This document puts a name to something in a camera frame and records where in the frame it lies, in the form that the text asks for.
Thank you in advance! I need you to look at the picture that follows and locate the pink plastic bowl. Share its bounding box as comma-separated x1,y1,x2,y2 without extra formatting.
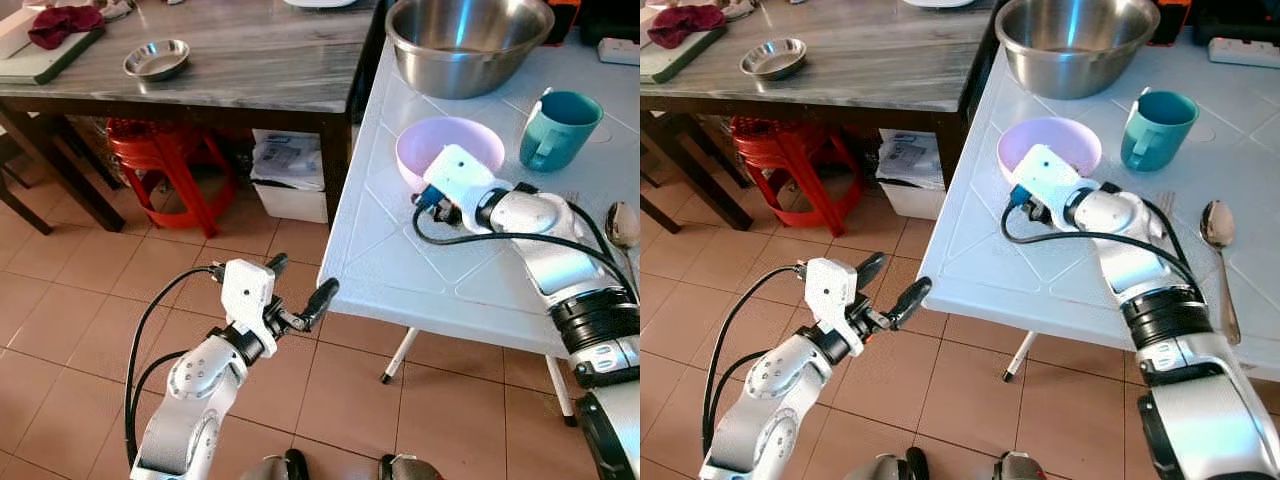
395,116,507,198
997,116,1104,189

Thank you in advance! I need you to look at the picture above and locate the white storage box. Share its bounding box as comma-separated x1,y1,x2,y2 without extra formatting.
249,127,332,225
876,127,947,222

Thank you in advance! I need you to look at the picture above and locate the white plastic folding table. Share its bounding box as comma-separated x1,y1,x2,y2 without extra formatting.
917,28,1280,385
317,30,641,429

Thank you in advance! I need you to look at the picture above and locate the printed paper stack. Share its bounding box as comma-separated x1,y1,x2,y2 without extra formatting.
877,133,945,190
251,133,325,192

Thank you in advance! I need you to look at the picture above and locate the teal plastic mug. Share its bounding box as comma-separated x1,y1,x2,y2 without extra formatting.
518,87,605,174
1119,87,1201,174

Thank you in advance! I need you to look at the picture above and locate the red plastic stool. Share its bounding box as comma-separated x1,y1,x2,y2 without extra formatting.
106,117,239,240
729,116,852,239

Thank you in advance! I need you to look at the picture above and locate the large steel mixing bowl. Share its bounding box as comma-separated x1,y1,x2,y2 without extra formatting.
385,0,556,101
995,0,1162,101

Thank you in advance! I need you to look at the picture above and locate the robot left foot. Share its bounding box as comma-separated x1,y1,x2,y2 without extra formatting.
843,446,932,480
238,448,312,480

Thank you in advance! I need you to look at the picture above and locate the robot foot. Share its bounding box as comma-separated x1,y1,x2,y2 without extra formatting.
377,452,447,480
843,446,932,480
238,448,312,480
992,451,1048,480

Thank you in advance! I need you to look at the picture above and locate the steel spoon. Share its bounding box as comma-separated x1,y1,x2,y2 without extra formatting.
604,201,641,253
1199,199,1243,347

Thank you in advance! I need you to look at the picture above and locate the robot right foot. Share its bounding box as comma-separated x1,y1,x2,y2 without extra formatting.
992,451,1048,480
377,452,447,480

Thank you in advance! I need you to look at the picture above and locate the dark wooden marble-top table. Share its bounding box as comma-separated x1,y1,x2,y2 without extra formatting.
0,0,389,237
640,0,1001,235

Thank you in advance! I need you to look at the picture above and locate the orange box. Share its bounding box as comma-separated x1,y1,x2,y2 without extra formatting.
544,0,582,47
1149,0,1194,47

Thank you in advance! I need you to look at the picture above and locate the small steel dish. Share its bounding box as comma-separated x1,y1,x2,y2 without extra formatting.
739,37,809,82
122,38,192,83

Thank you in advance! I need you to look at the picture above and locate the white power strip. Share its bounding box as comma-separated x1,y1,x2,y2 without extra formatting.
1206,36,1280,70
597,36,641,67

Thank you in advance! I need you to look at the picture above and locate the dark wooden chair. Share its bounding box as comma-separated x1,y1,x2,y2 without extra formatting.
0,130,57,237

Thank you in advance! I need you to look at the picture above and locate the green white cutting board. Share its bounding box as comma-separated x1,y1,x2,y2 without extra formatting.
0,8,107,87
640,8,729,85

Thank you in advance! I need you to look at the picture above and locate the black appliance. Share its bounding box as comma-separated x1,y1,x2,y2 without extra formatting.
1194,0,1280,47

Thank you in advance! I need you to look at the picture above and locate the dark red cloth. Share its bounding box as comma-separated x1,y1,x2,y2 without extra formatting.
646,4,729,50
26,4,107,52

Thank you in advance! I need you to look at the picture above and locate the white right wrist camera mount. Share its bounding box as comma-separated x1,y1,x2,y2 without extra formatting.
421,144,500,217
1011,144,1088,212

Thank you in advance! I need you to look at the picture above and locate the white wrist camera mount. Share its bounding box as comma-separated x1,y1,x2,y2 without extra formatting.
421,144,500,217
1011,144,1088,212
804,257,862,346
221,259,277,347

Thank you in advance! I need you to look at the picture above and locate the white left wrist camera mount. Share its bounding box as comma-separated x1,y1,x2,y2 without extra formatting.
804,257,862,346
221,259,277,347

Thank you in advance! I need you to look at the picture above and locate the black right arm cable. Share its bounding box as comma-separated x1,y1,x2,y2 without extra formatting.
1000,193,1207,303
411,197,641,303

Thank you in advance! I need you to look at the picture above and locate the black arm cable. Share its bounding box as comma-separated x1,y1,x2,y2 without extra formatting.
411,197,641,303
1000,193,1207,303
123,264,224,467
699,261,807,457

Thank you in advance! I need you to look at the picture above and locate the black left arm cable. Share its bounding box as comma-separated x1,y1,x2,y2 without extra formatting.
123,264,224,467
699,261,807,457

